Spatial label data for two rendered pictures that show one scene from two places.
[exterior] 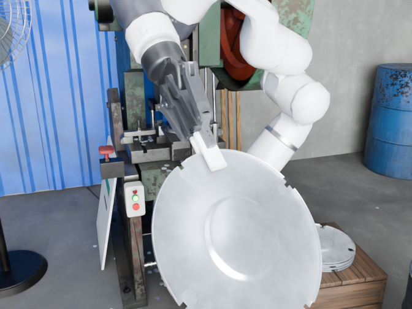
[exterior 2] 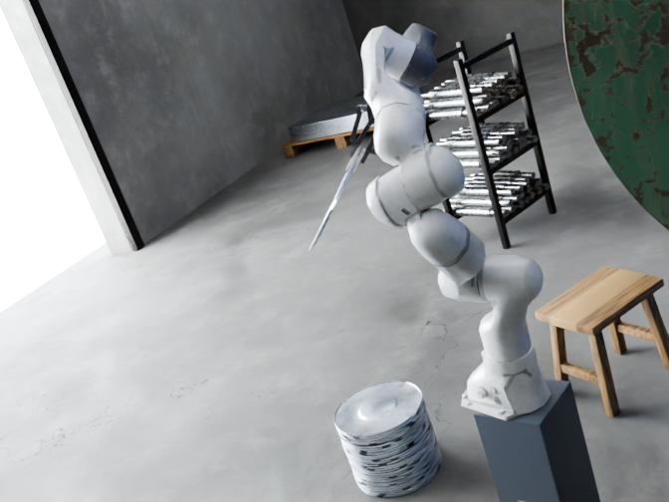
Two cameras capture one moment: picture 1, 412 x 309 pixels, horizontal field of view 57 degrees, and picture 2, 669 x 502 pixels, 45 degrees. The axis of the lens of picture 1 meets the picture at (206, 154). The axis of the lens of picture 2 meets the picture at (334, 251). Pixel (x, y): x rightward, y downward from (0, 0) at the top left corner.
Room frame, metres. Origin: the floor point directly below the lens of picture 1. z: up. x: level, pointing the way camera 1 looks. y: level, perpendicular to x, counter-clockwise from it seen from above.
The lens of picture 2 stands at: (2.16, -1.37, 1.58)
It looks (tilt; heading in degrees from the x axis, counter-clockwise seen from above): 20 degrees down; 143
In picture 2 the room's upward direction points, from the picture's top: 19 degrees counter-clockwise
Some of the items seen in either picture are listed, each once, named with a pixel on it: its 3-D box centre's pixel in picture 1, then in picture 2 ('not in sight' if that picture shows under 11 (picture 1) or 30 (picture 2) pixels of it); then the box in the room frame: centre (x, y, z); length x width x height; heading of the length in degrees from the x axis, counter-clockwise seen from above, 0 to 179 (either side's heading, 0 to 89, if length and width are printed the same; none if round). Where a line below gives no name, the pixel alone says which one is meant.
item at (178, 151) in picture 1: (181, 145); not in sight; (1.60, 0.11, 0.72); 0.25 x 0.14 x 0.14; 18
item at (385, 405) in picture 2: not in sight; (377, 407); (0.36, -0.05, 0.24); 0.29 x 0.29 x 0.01
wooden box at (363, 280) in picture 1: (312, 284); not in sight; (1.33, -0.46, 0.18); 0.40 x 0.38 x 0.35; 11
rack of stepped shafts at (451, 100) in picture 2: not in sight; (481, 142); (-0.41, 1.67, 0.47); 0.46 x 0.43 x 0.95; 178
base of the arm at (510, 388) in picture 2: not in sight; (500, 372); (0.95, -0.10, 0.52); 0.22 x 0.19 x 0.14; 7
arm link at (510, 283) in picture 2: not in sight; (510, 305); (1.03, -0.09, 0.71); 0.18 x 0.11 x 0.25; 9
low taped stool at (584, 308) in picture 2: not in sight; (607, 339); (0.79, 0.60, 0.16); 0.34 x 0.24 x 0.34; 79
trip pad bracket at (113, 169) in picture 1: (113, 179); not in sight; (1.45, 0.39, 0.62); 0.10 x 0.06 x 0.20; 108
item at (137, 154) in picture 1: (172, 143); not in sight; (1.77, 0.16, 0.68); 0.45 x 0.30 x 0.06; 108
